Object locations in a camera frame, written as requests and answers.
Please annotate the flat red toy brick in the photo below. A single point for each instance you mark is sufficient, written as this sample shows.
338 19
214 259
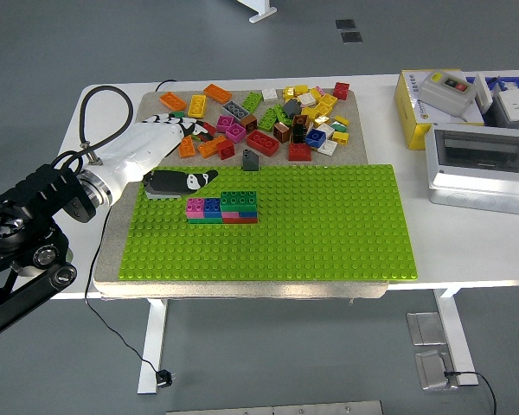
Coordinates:
242 220

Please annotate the grey push-button switch box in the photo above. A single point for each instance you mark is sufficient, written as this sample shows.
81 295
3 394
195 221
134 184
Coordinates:
441 97

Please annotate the long yellow toy brick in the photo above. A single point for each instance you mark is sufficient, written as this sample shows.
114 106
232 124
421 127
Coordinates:
196 106

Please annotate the grey hollow toy brick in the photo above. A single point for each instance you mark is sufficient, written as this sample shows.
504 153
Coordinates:
235 111

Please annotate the long metal plate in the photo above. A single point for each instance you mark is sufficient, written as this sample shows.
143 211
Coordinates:
285 410

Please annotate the black toy brick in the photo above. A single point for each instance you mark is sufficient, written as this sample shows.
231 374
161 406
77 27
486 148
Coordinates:
299 136

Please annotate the brown toy brick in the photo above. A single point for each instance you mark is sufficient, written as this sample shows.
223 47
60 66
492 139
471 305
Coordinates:
300 121
281 132
248 124

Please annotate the yellow cardboard box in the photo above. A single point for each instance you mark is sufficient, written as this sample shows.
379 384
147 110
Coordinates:
408 108

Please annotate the long orange toy brick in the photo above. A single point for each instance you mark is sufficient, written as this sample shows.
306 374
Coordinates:
217 93
187 148
173 101

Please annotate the grey-brown mat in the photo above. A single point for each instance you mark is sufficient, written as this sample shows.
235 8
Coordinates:
112 242

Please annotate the dark green toy brick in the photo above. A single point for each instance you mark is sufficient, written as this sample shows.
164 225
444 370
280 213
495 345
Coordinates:
238 201

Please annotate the white table leg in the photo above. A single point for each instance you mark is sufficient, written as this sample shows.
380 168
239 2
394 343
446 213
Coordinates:
452 328
153 341

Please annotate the small dark green brick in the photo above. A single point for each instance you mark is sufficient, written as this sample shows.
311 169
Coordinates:
178 114

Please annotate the blue plastic bin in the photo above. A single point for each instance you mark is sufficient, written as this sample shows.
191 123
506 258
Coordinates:
512 81

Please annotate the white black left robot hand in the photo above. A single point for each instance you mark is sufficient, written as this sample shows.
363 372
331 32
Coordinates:
142 147

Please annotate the dark grey toy brick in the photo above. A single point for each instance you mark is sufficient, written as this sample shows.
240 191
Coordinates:
290 108

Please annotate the green and white brick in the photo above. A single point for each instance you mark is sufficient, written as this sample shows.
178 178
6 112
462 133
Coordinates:
338 127

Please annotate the flat green toy brick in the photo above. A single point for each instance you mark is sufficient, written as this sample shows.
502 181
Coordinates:
203 220

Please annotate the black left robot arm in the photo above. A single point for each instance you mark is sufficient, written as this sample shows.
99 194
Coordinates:
47 194

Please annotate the lime green toy brick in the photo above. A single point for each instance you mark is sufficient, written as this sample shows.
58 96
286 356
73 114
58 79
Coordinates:
280 113
251 102
267 121

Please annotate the metal floor plate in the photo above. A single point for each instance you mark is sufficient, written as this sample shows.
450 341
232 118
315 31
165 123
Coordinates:
432 372
424 328

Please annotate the white enclosure clear lid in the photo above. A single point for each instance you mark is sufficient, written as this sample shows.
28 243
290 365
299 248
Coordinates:
480 181

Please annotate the dark grey sloped brick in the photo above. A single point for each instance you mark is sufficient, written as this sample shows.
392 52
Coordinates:
251 161

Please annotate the green studded baseplate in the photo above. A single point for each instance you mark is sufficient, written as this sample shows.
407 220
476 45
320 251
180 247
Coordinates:
328 225

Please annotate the small pink toy brick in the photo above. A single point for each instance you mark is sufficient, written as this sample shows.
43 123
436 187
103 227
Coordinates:
320 90

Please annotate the white wall socket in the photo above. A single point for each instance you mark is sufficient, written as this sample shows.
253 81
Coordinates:
517 106

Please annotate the long red toy brick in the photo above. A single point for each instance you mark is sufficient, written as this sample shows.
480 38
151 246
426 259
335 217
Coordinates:
263 143

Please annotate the white plastic panel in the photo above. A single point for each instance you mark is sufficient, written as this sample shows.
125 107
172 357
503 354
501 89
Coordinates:
484 93

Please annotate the white toy brick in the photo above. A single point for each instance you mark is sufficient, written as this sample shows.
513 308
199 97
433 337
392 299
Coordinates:
325 130
269 95
306 100
327 148

